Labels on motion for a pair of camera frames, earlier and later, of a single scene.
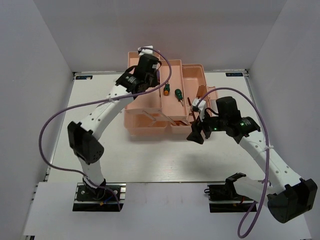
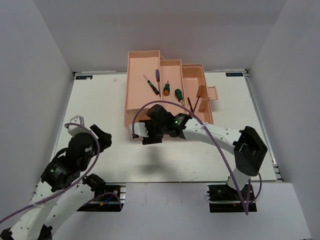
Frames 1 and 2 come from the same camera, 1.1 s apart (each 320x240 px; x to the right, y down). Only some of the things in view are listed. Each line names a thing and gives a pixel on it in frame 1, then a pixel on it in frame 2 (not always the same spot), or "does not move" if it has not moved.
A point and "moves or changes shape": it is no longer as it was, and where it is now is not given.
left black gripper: (155, 81) to (106, 138)
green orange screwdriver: (166, 89) does not move
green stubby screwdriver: (178, 94) does not move
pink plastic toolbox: (165, 109) does not move
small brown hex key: (189, 101) moves or changes shape
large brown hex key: (193, 113) to (192, 110)
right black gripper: (195, 135) to (149, 140)
